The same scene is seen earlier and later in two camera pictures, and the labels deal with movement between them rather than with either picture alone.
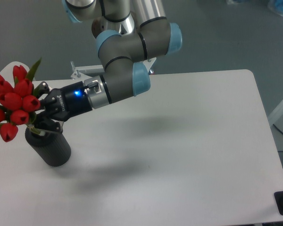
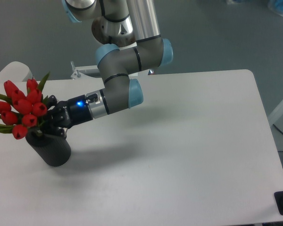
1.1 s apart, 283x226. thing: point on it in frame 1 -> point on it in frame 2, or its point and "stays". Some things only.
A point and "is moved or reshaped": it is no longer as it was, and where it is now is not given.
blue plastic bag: [282, 7] stays
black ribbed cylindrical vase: [53, 147] stays
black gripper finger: [42, 89] -> [51, 101]
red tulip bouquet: [12, 102] is moved or reshaped
